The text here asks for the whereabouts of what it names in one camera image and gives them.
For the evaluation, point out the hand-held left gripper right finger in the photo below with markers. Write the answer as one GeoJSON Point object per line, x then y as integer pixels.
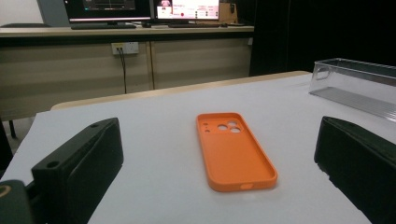
{"type": "Point", "coordinates": [361, 161]}

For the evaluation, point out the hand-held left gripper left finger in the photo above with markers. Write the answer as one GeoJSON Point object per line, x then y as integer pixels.
{"type": "Point", "coordinates": [84, 161]}

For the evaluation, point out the clear plastic container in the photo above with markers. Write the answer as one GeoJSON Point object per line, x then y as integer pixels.
{"type": "Point", "coordinates": [358, 90]}

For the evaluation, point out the orange phone case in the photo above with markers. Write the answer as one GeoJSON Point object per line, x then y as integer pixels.
{"type": "Point", "coordinates": [233, 155]}

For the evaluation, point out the beige office desk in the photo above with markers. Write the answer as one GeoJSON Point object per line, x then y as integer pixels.
{"type": "Point", "coordinates": [77, 71]}

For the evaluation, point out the white table sheet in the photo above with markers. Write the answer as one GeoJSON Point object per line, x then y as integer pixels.
{"type": "Point", "coordinates": [174, 130]}

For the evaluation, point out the black curtain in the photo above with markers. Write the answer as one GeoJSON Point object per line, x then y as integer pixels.
{"type": "Point", "coordinates": [323, 31]}

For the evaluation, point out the black keyboard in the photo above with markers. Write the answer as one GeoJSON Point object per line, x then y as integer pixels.
{"type": "Point", "coordinates": [102, 26]}
{"type": "Point", "coordinates": [193, 25]}

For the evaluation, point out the black computer mouse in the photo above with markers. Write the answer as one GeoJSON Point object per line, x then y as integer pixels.
{"type": "Point", "coordinates": [146, 25]}

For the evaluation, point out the wide dark computer monitor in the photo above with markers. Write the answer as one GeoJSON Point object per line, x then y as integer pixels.
{"type": "Point", "coordinates": [107, 9]}

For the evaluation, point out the computer monitor with bright screen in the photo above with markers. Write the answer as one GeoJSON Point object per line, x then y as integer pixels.
{"type": "Point", "coordinates": [186, 9]}

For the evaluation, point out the brown cardboard box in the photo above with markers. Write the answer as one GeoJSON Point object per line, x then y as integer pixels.
{"type": "Point", "coordinates": [229, 12]}

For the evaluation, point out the white wall socket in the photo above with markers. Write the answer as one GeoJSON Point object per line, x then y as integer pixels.
{"type": "Point", "coordinates": [127, 48]}

